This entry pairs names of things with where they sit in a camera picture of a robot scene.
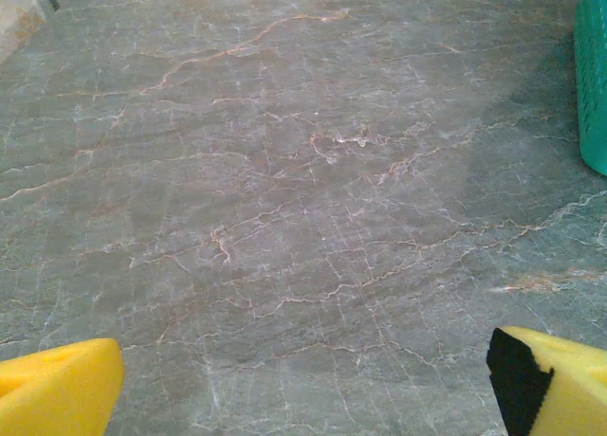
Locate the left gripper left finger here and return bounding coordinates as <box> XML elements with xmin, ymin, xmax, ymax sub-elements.
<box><xmin>0</xmin><ymin>337</ymin><xmax>125</xmax><ymax>436</ymax></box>

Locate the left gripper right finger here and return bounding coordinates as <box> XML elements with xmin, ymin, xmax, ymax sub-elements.
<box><xmin>486</xmin><ymin>325</ymin><xmax>607</xmax><ymax>436</ymax></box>

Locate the teal plastic mesh basket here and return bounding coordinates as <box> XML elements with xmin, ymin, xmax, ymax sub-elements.
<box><xmin>573</xmin><ymin>0</ymin><xmax>607</xmax><ymax>177</ymax></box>

